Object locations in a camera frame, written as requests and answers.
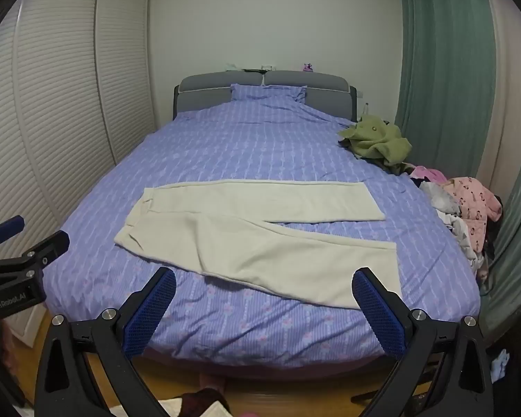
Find blue floral pillow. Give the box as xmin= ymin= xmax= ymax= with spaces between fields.
xmin=230 ymin=83 xmax=308 ymax=104

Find blue floral duvet cover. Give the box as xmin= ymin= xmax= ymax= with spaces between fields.
xmin=41 ymin=83 xmax=480 ymax=370

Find pink patterned garment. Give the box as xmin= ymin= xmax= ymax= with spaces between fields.
xmin=442 ymin=177 xmax=503 ymax=255

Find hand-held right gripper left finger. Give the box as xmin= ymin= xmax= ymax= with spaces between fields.
xmin=34 ymin=266 xmax=177 ymax=417

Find green curtain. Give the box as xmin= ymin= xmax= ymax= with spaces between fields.
xmin=394 ymin=0 xmax=500 ymax=179
xmin=478 ymin=108 xmax=521 ymax=344

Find white louvered wardrobe door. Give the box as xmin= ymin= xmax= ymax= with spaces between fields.
xmin=94 ymin=0 xmax=160 ymax=170
xmin=12 ymin=0 xmax=119 ymax=227
xmin=0 ymin=9 xmax=66 ymax=265

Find grey upholstered headboard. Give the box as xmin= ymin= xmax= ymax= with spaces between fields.
xmin=173 ymin=69 xmax=357 ymax=122

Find beige sheer curtain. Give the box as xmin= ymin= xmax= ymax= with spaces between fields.
xmin=473 ymin=0 xmax=521 ymax=183

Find light blue cloth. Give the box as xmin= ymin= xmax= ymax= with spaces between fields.
xmin=490 ymin=350 xmax=511 ymax=383

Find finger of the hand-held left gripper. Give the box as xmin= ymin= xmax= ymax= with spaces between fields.
xmin=0 ymin=230 xmax=71 ymax=281
xmin=0 ymin=215 xmax=26 ymax=262

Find olive green jacket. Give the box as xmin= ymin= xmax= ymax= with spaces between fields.
xmin=338 ymin=114 xmax=413 ymax=177

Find white grey garment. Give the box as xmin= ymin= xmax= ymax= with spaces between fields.
xmin=419 ymin=180 xmax=482 ymax=272

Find magenta garment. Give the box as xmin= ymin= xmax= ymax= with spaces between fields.
xmin=410 ymin=165 xmax=449 ymax=184

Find cream pants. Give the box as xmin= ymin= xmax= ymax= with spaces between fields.
xmin=114 ymin=179 xmax=404 ymax=310

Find white paper sheet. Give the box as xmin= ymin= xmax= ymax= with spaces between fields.
xmin=156 ymin=397 xmax=232 ymax=417

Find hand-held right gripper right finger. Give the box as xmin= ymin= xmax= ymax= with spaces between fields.
xmin=351 ymin=266 xmax=493 ymax=417

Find dark maroon cloth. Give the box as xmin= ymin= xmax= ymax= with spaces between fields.
xmin=180 ymin=389 xmax=231 ymax=417

